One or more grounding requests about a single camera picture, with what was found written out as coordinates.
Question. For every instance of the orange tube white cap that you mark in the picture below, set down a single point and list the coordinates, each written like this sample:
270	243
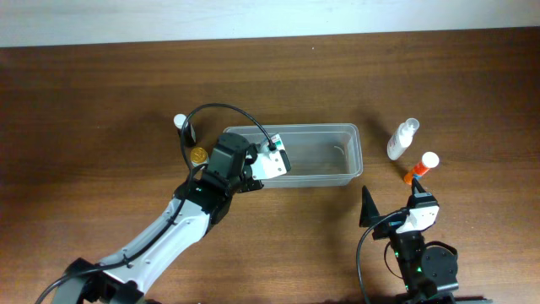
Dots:
429	160

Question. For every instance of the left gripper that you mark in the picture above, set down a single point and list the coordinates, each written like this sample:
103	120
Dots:
252	185

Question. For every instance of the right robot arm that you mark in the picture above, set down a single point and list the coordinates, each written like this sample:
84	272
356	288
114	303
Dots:
428	269

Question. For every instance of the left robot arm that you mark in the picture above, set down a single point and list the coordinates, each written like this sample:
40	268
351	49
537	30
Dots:
197	205

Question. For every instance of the white spray bottle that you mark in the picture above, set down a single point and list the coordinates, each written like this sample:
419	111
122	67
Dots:
402	138

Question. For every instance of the dark bottle white cap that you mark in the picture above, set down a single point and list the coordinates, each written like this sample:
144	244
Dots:
185	130

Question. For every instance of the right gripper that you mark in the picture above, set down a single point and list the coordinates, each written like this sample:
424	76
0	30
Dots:
369	210

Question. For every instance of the white green medicine box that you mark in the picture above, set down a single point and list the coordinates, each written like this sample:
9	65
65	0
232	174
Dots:
276	139

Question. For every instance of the small jar gold lid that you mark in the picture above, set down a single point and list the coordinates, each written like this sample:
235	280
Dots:
199	156

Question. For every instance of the clear plastic container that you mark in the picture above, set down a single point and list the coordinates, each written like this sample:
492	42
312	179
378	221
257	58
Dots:
320	155

